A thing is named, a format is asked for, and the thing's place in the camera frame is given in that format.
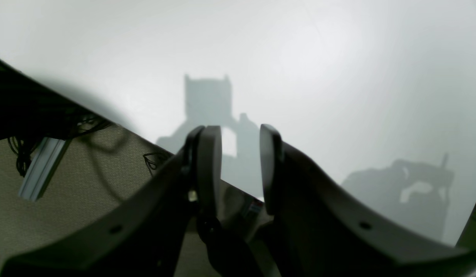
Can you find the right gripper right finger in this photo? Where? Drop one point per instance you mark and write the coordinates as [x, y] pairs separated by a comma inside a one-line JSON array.
[[319, 230]]

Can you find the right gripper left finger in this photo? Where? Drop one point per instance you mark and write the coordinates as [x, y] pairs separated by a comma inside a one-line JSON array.
[[143, 236]]

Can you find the aluminium frame rail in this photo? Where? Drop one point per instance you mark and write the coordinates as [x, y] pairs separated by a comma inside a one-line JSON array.
[[42, 168]]

